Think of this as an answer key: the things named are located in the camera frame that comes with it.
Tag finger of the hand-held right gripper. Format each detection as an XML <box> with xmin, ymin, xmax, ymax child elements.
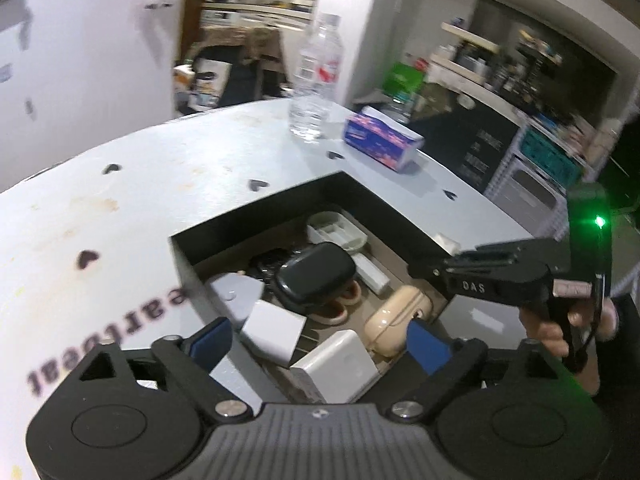
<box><xmin>440</xmin><ymin>244</ymin><xmax>524</xmax><ymax>267</ymax></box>
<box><xmin>406</xmin><ymin>257</ymin><xmax>467</xmax><ymax>287</ymax></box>

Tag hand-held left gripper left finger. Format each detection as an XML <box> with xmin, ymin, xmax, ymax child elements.
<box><xmin>80</xmin><ymin>316</ymin><xmax>251</xmax><ymax>418</ymax></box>

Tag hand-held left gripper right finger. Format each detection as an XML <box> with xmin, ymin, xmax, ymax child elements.
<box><xmin>387</xmin><ymin>320</ymin><xmax>571</xmax><ymax>418</ymax></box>

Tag beige earbud case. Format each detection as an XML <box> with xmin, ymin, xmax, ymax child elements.
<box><xmin>363</xmin><ymin>284</ymin><xmax>435</xmax><ymax>358</ymax></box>

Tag white oval device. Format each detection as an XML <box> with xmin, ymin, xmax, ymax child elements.
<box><xmin>207</xmin><ymin>272</ymin><xmax>265</xmax><ymax>326</ymax></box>

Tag white rectangular block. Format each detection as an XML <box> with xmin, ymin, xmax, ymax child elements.
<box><xmin>352</xmin><ymin>252</ymin><xmax>391</xmax><ymax>295</ymax></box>

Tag white cube charger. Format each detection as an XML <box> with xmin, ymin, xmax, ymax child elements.
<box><xmin>239</xmin><ymin>300</ymin><xmax>307</xmax><ymax>368</ymax></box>

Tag black cardboard box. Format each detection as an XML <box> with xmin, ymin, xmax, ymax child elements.
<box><xmin>170</xmin><ymin>171</ymin><xmax>533</xmax><ymax>406</ymax></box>

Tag orange white scissors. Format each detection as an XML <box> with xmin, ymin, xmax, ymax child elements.
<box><xmin>312</xmin><ymin>280</ymin><xmax>363</xmax><ymax>329</ymax></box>

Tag black round ribbed object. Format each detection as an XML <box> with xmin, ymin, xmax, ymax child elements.
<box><xmin>248</xmin><ymin>249</ymin><xmax>296</xmax><ymax>286</ymax></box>

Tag grey plastic holder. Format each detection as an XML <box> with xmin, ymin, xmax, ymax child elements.
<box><xmin>306</xmin><ymin>210</ymin><xmax>370</xmax><ymax>256</ymax></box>

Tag black oval case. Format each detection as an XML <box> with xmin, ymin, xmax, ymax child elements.
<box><xmin>277</xmin><ymin>241</ymin><xmax>357</xmax><ymax>307</ymax></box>

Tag person's right hand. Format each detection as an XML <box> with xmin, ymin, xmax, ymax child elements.
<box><xmin>519</xmin><ymin>294</ymin><xmax>622</xmax><ymax>397</ymax></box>

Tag white shelf rack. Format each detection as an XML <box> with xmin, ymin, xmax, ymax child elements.
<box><xmin>487</xmin><ymin>125</ymin><xmax>591</xmax><ymax>236</ymax></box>

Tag black chalkboard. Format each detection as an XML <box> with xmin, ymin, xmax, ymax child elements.
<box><xmin>415</xmin><ymin>85</ymin><xmax>523</xmax><ymax>193</ymax></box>

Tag purple tissue pack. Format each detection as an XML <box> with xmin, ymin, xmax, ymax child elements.
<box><xmin>342</xmin><ymin>106</ymin><xmax>426</xmax><ymax>171</ymax></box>

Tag green bag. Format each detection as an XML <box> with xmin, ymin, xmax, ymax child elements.
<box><xmin>382</xmin><ymin>62</ymin><xmax>426</xmax><ymax>106</ymax></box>

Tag clear water bottle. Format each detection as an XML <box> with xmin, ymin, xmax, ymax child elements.
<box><xmin>288</xmin><ymin>12</ymin><xmax>346</xmax><ymax>143</ymax></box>

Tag cartoon tote bag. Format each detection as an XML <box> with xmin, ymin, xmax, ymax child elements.
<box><xmin>192</xmin><ymin>57</ymin><xmax>233</xmax><ymax>108</ymax></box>

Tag brown cloth on chair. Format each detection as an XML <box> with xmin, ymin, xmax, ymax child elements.
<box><xmin>200</xmin><ymin>25</ymin><xmax>281</xmax><ymax>61</ymax></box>

